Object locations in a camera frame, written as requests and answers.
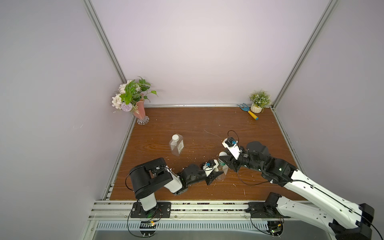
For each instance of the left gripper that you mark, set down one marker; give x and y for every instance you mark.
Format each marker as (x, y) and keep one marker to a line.
(210, 178)

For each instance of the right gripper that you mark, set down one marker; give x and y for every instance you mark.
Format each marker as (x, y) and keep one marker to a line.
(229, 158)

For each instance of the tall clear labelled bottle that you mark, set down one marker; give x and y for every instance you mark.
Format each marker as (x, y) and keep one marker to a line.
(222, 168)

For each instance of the square clear plastic bottle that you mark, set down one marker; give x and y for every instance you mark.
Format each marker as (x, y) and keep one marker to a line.
(177, 147)

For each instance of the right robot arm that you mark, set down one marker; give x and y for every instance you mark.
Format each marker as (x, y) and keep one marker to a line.
(341, 218)

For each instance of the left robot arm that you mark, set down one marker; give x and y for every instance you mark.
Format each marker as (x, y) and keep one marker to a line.
(151, 176)

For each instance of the blue yellow garden trowel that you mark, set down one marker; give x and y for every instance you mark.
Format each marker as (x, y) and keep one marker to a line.
(247, 109)

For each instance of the small potted green plant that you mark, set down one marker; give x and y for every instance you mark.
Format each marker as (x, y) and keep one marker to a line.
(260, 100)

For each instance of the pink vase with flowers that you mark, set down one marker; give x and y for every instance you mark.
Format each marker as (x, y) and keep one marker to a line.
(131, 96)

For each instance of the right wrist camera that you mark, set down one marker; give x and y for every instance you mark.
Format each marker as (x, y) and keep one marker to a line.
(232, 145)

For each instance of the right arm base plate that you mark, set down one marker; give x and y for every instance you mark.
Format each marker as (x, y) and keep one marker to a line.
(263, 211)

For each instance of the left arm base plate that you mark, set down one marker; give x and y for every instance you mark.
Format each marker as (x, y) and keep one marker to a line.
(161, 210)

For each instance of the aluminium front rail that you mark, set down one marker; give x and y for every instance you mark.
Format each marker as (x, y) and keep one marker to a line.
(181, 210)

